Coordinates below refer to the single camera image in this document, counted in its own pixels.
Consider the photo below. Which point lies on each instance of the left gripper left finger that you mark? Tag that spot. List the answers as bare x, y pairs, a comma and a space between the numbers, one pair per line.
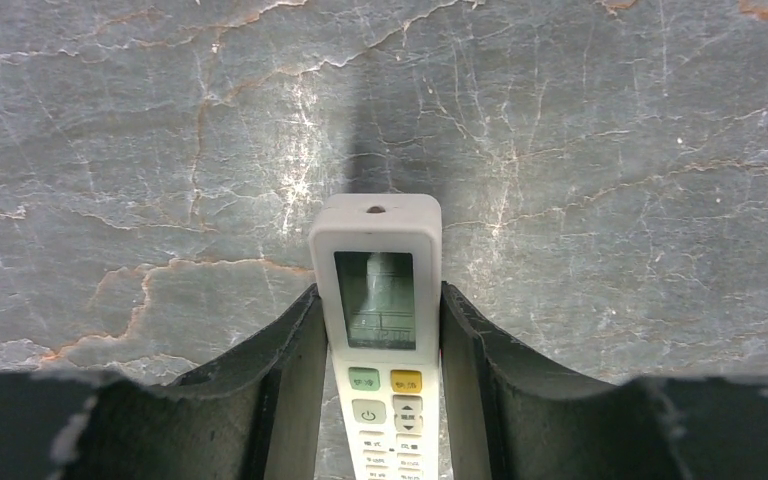
251, 413

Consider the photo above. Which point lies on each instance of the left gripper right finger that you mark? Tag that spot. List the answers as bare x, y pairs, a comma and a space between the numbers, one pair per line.
515, 414

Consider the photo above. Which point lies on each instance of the white remote control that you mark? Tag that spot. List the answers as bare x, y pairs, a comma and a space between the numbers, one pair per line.
377, 260

